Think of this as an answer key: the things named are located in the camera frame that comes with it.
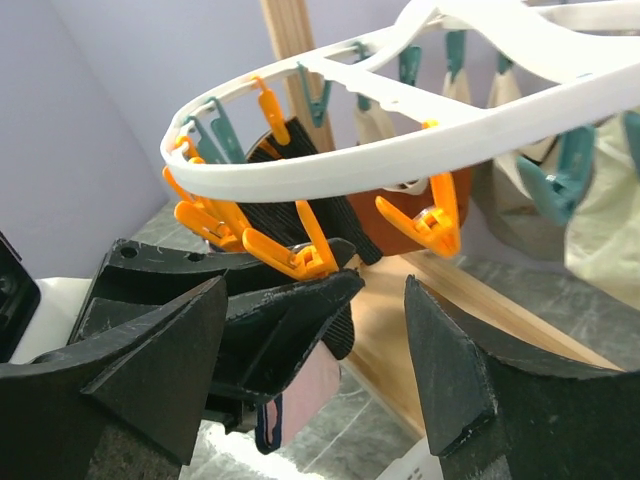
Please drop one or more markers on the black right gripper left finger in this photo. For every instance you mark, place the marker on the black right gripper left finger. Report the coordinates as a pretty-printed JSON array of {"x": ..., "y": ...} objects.
[{"x": 124, "y": 404}]

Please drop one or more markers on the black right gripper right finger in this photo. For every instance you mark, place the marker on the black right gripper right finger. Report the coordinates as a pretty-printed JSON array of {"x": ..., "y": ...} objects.
[{"x": 496, "y": 407}]

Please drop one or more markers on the white round clip hanger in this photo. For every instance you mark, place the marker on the white round clip hanger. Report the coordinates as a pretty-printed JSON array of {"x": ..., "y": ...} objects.
[{"x": 584, "y": 55}]

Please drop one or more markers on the pink underwear navy trim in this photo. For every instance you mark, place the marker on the pink underwear navy trim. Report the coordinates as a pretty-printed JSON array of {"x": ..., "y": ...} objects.
[{"x": 282, "y": 418}]

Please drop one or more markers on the teal clothes peg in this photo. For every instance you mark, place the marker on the teal clothes peg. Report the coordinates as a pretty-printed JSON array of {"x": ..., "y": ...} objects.
[
  {"x": 218, "y": 142},
  {"x": 317, "y": 106},
  {"x": 557, "y": 194}
]

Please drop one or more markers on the cream white underwear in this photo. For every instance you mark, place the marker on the cream white underwear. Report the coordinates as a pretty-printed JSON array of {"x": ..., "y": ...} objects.
[{"x": 602, "y": 236}]

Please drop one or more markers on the rust orange underwear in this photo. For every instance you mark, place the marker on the rust orange underwear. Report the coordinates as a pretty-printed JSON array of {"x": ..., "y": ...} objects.
[{"x": 385, "y": 236}]

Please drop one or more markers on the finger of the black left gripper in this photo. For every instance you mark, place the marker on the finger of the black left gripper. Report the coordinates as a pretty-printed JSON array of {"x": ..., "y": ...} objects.
[{"x": 270, "y": 330}]

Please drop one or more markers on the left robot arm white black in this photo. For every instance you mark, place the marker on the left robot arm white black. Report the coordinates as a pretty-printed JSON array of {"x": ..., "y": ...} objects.
[{"x": 61, "y": 300}]

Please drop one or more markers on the grey beige underwear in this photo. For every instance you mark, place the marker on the grey beige underwear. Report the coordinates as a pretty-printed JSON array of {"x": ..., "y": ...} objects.
[{"x": 507, "y": 207}]

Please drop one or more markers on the black ribbed underwear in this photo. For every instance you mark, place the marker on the black ribbed underwear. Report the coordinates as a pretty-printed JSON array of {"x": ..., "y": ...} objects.
[{"x": 296, "y": 223}]

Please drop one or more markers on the orange clothes peg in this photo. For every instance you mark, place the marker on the orange clothes peg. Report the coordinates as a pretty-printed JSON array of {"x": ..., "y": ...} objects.
[
  {"x": 436, "y": 228},
  {"x": 272, "y": 111},
  {"x": 311, "y": 261},
  {"x": 197, "y": 215}
]

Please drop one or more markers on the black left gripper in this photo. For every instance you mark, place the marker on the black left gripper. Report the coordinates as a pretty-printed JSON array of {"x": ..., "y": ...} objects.
[{"x": 130, "y": 272}]

